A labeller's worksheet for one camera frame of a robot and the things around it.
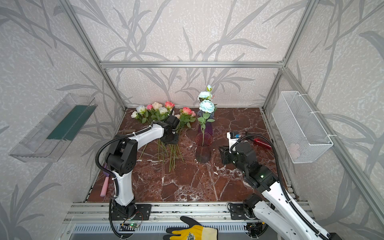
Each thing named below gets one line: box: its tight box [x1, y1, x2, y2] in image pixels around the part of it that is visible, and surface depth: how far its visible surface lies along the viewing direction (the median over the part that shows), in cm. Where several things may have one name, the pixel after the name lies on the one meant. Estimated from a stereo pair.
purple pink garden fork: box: [100, 163, 110, 197], surface depth 82 cm
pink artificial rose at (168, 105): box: [165, 101, 175, 111], surface depth 114 cm
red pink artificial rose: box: [174, 107, 196, 129], surface depth 111 cm
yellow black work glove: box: [163, 216, 219, 240], surface depth 68 cm
